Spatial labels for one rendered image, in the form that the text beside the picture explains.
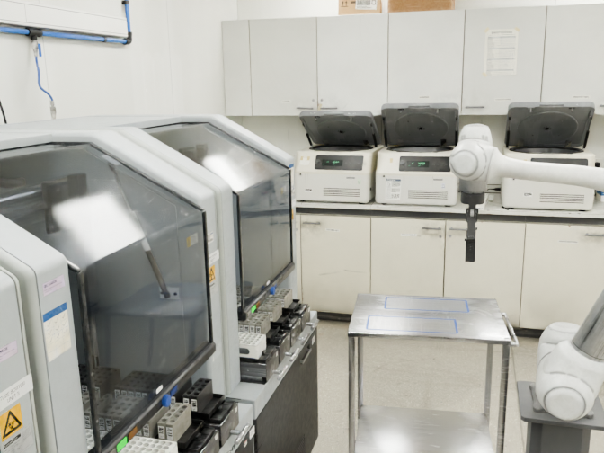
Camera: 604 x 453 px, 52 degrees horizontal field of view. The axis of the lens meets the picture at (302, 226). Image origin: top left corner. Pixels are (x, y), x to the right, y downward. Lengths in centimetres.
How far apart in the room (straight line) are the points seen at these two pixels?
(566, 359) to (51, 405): 137
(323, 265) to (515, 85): 181
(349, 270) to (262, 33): 184
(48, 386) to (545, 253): 359
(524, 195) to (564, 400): 252
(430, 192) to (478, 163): 252
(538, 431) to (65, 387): 152
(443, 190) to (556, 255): 85
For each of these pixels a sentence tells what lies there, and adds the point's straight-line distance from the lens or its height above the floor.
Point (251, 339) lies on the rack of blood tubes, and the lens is 227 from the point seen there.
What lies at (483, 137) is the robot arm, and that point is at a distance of 200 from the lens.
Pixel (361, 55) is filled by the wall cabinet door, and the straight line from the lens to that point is 459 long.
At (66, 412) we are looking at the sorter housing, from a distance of 136.
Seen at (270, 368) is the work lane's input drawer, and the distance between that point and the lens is 226.
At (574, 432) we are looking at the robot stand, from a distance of 227.
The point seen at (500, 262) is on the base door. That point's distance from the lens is 441.
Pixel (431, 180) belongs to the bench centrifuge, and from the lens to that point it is 430.
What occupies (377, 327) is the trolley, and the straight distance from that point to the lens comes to 246.
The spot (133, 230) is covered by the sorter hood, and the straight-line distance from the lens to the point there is 153.
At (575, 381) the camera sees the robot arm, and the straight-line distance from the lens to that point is 195.
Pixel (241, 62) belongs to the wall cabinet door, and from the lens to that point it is 484.
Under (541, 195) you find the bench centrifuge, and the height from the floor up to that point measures 100.
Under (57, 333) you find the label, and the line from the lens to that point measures 130.
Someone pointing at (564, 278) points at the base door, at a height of 46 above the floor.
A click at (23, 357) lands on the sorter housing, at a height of 129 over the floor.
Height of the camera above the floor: 176
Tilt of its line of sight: 13 degrees down
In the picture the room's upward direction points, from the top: 1 degrees counter-clockwise
